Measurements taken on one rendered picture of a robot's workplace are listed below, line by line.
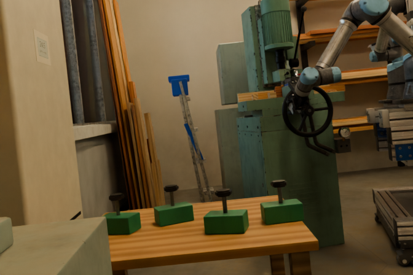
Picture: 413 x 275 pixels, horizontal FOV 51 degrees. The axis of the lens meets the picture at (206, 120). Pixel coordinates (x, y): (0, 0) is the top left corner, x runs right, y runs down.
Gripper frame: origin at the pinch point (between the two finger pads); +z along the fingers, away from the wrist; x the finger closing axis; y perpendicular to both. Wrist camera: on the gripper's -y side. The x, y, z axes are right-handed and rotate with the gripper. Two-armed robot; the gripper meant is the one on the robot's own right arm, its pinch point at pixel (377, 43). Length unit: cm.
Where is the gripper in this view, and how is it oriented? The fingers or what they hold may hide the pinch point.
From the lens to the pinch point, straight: 355.6
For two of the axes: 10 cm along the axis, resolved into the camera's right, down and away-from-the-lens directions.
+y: 2.4, 9.7, 0.2
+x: 9.7, -2.4, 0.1
